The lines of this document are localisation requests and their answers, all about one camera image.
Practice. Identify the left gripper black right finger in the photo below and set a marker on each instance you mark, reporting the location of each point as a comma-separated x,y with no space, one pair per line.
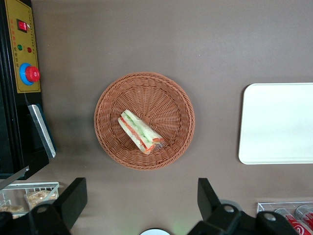
210,203

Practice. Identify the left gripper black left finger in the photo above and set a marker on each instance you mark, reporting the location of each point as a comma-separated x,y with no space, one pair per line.
73,200

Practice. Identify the plastic triangle sandwich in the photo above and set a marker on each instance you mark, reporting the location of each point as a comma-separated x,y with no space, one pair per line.
139,132

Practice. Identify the cream plastic tray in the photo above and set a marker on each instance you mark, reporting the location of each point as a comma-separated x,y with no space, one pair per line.
278,122

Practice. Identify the round brown wicker basket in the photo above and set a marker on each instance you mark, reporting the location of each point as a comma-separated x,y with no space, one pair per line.
166,102

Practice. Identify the clear bag fried snack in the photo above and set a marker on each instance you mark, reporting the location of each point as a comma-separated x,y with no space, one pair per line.
11,209
41,198

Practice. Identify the clear acrylic bottle rack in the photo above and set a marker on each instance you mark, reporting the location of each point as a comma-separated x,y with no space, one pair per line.
265,206

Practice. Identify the black machine yellow control panel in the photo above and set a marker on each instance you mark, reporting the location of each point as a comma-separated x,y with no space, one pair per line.
22,24

